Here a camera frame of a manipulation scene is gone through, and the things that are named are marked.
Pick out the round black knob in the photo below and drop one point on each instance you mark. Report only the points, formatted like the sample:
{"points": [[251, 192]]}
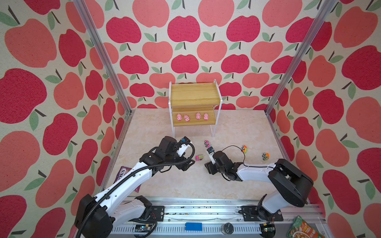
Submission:
{"points": [[227, 229]]}

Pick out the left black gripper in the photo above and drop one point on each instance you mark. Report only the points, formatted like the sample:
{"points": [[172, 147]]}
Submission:
{"points": [[187, 165]]}

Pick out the purple snack bag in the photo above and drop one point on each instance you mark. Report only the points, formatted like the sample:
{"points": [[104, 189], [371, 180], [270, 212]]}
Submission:
{"points": [[131, 181]]}

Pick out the green orange toy car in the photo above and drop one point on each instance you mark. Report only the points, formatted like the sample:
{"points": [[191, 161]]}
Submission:
{"points": [[265, 156]]}

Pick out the left aluminium frame post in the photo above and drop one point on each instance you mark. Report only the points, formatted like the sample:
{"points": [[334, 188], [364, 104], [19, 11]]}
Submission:
{"points": [[88, 22]]}

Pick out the right aluminium frame post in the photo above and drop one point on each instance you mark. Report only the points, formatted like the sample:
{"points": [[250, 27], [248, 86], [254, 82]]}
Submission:
{"points": [[316, 25]]}

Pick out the pink toy pig front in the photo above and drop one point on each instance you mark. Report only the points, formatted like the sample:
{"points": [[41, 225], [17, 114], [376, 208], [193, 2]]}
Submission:
{"points": [[206, 116]]}

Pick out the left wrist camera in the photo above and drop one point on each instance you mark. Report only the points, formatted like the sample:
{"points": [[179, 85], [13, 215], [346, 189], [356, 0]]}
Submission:
{"points": [[185, 139]]}

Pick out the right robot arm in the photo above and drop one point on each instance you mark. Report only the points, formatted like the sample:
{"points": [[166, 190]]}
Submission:
{"points": [[292, 186]]}

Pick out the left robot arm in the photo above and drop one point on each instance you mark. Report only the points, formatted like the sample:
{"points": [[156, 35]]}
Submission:
{"points": [[98, 215]]}

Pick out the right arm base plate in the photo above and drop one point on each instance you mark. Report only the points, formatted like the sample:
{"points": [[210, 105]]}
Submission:
{"points": [[254, 214]]}

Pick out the pink toy car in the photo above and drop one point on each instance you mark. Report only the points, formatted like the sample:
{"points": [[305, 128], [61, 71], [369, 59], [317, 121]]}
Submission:
{"points": [[207, 143], [199, 157]]}

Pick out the wooden two-tier shelf white frame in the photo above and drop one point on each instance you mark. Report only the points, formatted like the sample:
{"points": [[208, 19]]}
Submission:
{"points": [[189, 99]]}

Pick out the blue block on rail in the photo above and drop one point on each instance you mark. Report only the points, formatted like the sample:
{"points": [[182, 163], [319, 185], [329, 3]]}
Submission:
{"points": [[190, 226]]}

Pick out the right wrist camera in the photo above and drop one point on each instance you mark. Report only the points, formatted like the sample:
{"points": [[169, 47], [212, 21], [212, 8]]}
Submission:
{"points": [[210, 150]]}

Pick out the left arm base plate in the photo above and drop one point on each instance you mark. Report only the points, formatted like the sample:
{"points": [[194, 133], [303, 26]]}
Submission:
{"points": [[153, 213]]}

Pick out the aluminium frame post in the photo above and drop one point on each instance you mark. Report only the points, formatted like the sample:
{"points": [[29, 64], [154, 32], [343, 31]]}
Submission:
{"points": [[316, 25], [88, 22]]}

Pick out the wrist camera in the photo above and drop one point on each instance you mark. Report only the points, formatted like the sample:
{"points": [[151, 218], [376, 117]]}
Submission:
{"points": [[185, 139], [210, 150]]}

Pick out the green snack bag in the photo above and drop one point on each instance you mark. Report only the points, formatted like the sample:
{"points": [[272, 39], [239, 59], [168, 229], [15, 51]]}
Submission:
{"points": [[301, 229]]}

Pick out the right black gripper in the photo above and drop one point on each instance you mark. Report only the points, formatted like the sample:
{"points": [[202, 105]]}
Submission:
{"points": [[209, 167]]}

